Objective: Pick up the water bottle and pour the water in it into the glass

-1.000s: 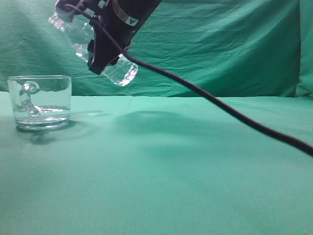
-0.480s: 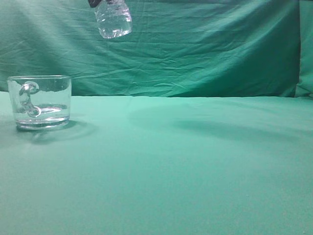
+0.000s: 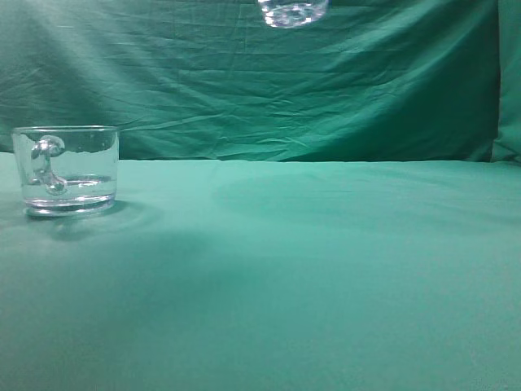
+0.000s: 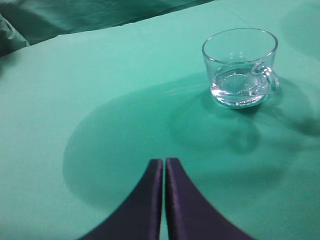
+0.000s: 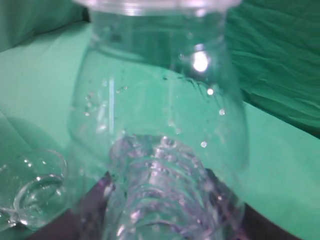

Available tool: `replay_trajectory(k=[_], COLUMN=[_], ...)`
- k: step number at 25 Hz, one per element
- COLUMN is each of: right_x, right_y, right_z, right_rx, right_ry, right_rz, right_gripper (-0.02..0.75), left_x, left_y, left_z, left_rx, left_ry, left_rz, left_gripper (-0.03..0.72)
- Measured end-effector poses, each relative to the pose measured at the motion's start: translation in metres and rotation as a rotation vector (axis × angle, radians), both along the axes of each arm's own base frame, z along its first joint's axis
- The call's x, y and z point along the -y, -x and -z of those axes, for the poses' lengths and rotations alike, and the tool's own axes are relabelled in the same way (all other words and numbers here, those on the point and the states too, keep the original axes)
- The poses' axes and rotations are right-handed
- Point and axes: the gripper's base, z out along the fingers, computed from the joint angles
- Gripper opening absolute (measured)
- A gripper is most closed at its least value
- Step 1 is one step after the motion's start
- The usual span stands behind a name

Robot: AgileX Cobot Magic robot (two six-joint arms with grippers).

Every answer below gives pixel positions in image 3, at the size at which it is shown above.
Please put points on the clear plastic water bottle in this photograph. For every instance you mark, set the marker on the clear plastic water bottle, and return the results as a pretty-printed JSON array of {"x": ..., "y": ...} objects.
[{"x": 289, "y": 14}]

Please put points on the green side cloth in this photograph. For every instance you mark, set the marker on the green side cloth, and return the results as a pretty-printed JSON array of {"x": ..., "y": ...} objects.
[{"x": 506, "y": 146}]

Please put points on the green table cloth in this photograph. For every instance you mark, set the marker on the green table cloth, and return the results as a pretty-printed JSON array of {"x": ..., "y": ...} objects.
[{"x": 211, "y": 275}]

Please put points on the green backdrop cloth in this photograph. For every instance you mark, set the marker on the green backdrop cloth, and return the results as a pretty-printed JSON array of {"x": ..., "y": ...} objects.
[{"x": 370, "y": 81}]

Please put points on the clear glass mug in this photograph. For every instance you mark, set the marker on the clear glass mug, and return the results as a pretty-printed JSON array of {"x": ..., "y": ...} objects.
[{"x": 66, "y": 170}]

